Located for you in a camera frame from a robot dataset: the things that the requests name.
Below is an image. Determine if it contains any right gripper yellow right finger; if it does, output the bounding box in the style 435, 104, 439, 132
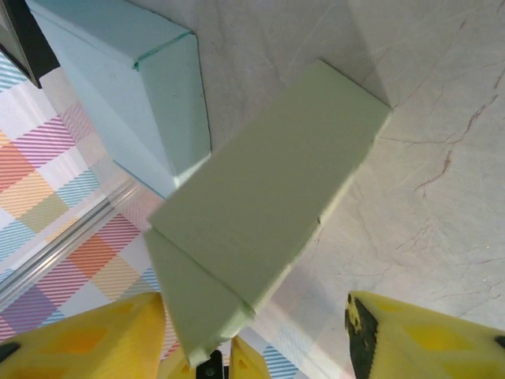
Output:
344, 291, 505, 379

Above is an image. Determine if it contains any light green paper box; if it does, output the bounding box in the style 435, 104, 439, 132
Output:
144, 58, 394, 368

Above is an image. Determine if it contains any light blue paper box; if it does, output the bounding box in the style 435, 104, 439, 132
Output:
25, 0, 212, 201

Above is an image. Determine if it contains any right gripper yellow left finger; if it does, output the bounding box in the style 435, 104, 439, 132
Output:
0, 291, 166, 379

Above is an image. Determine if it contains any aluminium frame post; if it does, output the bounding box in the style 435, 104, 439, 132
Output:
0, 179, 140, 306

